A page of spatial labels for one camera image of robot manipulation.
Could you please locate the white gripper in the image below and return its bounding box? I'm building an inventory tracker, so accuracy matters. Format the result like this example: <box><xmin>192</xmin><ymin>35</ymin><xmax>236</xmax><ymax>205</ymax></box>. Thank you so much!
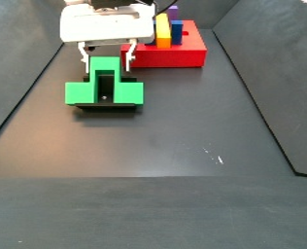
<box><xmin>60</xmin><ymin>3</ymin><xmax>155</xmax><ymax>73</ymax></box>

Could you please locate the green U-shaped block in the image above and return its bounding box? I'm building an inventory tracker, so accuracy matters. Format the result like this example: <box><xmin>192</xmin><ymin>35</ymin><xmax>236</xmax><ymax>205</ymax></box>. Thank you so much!
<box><xmin>66</xmin><ymin>56</ymin><xmax>144</xmax><ymax>105</ymax></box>

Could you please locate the black angle fixture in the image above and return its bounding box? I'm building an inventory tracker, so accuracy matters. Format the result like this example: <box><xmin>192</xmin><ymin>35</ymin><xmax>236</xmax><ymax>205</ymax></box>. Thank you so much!
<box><xmin>75</xmin><ymin>74</ymin><xmax>136</xmax><ymax>111</ymax></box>

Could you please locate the red base board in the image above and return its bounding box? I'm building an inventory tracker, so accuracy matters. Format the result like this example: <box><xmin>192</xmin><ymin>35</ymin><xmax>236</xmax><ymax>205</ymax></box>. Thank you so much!
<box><xmin>130</xmin><ymin>20</ymin><xmax>207</xmax><ymax>68</ymax></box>

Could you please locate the blue block left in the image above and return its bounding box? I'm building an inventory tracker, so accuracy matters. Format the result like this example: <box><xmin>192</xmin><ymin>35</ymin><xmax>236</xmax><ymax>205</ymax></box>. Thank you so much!
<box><xmin>144</xmin><ymin>20</ymin><xmax>156</xmax><ymax>46</ymax></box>

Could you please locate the blue block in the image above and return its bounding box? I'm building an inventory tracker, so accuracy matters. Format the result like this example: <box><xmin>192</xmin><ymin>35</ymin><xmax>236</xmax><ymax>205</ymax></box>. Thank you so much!
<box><xmin>171</xmin><ymin>20</ymin><xmax>183</xmax><ymax>45</ymax></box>
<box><xmin>144</xmin><ymin>20</ymin><xmax>156</xmax><ymax>46</ymax></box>

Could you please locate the yellow long block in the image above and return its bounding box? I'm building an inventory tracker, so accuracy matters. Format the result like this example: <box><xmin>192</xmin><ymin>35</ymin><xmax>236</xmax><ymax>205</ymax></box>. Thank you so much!
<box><xmin>156</xmin><ymin>14</ymin><xmax>172</xmax><ymax>49</ymax></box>

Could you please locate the blue block right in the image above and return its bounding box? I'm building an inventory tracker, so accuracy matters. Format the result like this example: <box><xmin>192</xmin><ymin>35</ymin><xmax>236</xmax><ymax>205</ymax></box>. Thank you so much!
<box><xmin>171</xmin><ymin>20</ymin><xmax>183</xmax><ymax>45</ymax></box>

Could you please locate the purple block right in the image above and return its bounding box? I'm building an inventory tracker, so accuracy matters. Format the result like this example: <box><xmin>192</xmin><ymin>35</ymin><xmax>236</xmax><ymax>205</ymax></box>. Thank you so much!
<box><xmin>167</xmin><ymin>5</ymin><xmax>179</xmax><ymax>20</ymax></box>

